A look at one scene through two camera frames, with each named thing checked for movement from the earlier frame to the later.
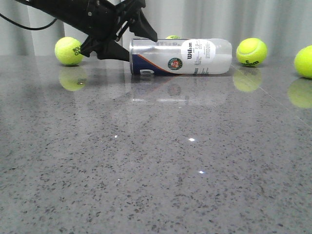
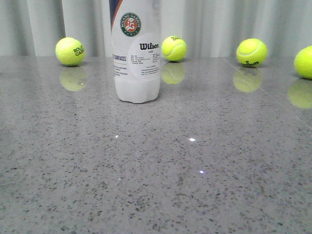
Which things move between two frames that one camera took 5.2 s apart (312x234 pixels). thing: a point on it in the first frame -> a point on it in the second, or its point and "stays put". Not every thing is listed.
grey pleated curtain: [283, 26] stays put
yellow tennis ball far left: [68, 50] stays put
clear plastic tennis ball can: [180, 56] -> [135, 31]
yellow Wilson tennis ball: [251, 51] stays put
